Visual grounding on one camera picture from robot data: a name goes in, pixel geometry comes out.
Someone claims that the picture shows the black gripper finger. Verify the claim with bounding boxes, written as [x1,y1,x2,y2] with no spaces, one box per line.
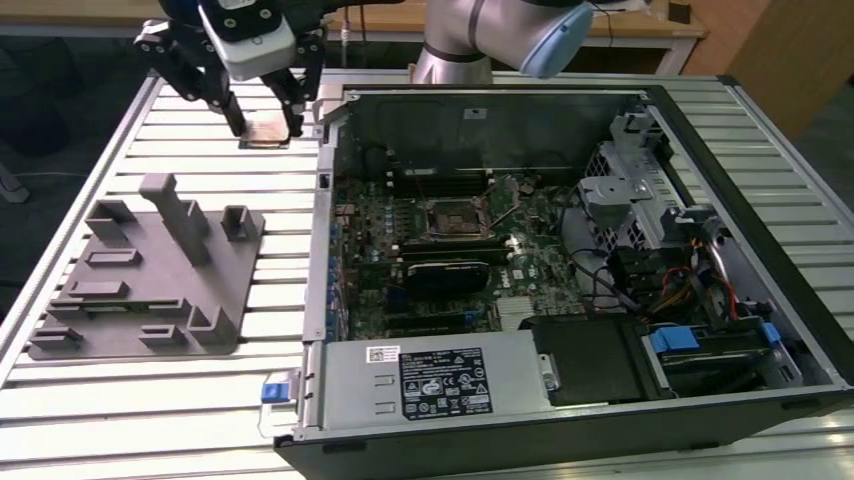
[131,18,250,139]
[264,27,331,140]

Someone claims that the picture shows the silver topped CPU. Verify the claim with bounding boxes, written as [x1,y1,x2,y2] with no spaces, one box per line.
[238,110,295,150]

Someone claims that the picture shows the metal socket cover frame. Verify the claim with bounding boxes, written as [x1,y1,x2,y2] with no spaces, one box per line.
[477,171,529,211]

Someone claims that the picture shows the thin wire locking lever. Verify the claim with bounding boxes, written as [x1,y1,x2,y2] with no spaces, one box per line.
[426,227,497,240]

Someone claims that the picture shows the CPU socket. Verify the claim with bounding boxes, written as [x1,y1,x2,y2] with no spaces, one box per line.
[423,196,495,240]

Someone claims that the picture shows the wooden desk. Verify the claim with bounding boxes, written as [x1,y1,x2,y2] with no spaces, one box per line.
[0,0,710,69]

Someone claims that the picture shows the grey stand foot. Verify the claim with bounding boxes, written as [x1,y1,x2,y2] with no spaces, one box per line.
[0,162,30,204]

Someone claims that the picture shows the grey plastic parts rack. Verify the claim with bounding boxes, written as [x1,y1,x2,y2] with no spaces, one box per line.
[26,172,268,362]

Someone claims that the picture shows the green motherboard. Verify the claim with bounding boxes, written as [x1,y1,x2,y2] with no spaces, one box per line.
[330,167,589,344]

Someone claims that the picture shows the black graphics card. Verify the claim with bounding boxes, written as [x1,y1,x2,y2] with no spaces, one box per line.
[403,258,494,302]

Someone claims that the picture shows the grey metal drive cage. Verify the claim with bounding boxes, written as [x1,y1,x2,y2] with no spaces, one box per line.
[577,112,709,251]

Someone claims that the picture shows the black expansion slot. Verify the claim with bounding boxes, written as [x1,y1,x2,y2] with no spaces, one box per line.
[387,313,470,331]

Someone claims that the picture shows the silver chipset heatsink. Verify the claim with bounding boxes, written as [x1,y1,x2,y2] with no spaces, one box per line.
[495,297,537,332]

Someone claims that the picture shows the silver power supply black label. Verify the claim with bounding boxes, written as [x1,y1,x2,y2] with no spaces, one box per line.
[318,328,559,432]

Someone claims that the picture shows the wooden cabinet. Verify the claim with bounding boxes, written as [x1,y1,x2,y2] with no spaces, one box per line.
[683,0,854,146]

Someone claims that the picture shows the black plastic drive cover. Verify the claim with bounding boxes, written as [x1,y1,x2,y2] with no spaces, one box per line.
[518,315,679,407]

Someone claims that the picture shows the hard disk in blue carrier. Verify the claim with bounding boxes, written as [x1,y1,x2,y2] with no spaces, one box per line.
[643,323,806,399]

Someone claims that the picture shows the black open PC case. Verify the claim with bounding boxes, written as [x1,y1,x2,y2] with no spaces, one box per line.
[271,82,854,480]

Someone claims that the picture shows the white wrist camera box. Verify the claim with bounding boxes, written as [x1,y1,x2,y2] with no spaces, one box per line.
[198,0,298,82]

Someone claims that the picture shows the white floor cable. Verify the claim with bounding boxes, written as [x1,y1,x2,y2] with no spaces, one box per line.
[16,169,92,180]

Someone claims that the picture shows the yellow orange wire bundle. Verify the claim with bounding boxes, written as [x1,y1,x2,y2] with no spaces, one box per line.
[641,287,697,317]

